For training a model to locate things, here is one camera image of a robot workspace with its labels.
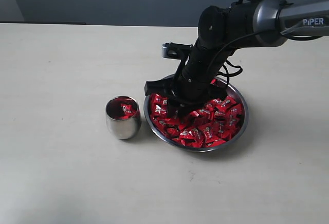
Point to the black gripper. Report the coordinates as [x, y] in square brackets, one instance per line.
[190, 87]

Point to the red candy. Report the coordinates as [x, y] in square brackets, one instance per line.
[234, 122]
[126, 108]
[192, 138]
[120, 116]
[159, 111]

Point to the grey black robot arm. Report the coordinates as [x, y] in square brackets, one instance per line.
[221, 32]

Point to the stainless steel cup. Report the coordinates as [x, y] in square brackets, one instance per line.
[122, 129]

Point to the metal bowl of red candies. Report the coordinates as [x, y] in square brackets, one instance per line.
[209, 119]

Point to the red wrapped candy front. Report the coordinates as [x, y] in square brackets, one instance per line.
[192, 138]

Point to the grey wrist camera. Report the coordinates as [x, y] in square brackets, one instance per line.
[175, 51]

